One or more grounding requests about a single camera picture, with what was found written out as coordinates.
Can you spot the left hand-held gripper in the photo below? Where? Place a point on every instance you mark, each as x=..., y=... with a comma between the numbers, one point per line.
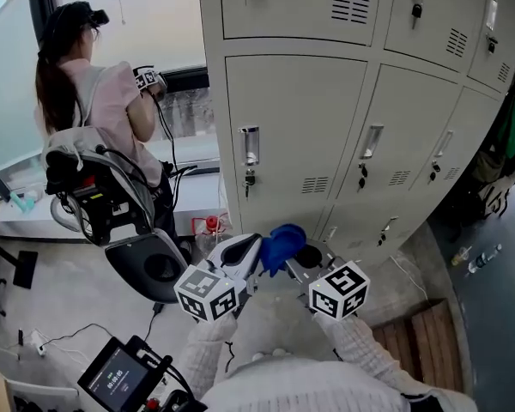
x=206, y=294

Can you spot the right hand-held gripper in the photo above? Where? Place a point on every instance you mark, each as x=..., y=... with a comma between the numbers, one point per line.
x=339, y=292

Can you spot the blue cloth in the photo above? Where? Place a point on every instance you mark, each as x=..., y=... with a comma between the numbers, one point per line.
x=283, y=243

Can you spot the bank of grey locker doors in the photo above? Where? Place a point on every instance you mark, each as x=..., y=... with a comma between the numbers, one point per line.
x=292, y=114

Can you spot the person's right forearm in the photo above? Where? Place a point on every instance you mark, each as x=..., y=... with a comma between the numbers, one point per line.
x=356, y=346

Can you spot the person's left forearm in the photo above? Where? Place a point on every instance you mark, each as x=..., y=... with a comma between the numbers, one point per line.
x=208, y=350

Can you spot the black locker key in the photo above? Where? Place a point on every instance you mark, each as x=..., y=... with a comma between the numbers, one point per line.
x=362, y=177
x=250, y=182
x=433, y=172
x=492, y=46
x=416, y=10

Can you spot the black office chair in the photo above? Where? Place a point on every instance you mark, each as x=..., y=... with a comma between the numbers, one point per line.
x=154, y=264

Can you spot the clear jug with red cap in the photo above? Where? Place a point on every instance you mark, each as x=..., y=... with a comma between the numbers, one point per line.
x=212, y=230

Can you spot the wooden slatted pallet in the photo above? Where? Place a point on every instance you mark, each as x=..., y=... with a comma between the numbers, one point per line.
x=420, y=346

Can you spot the person's white knit sweater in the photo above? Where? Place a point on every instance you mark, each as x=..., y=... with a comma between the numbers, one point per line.
x=304, y=384

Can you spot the clear plastic drink cup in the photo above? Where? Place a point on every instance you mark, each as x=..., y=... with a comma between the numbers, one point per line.
x=460, y=256

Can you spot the clear plastic water bottle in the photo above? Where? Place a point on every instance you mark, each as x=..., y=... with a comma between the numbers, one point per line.
x=484, y=259

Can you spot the white power strip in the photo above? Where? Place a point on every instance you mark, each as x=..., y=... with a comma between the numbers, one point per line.
x=38, y=342

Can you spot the black flat stand plate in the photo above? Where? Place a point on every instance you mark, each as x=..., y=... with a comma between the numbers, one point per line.
x=25, y=269

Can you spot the patterned dark bag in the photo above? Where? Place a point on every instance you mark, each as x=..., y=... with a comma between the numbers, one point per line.
x=495, y=198

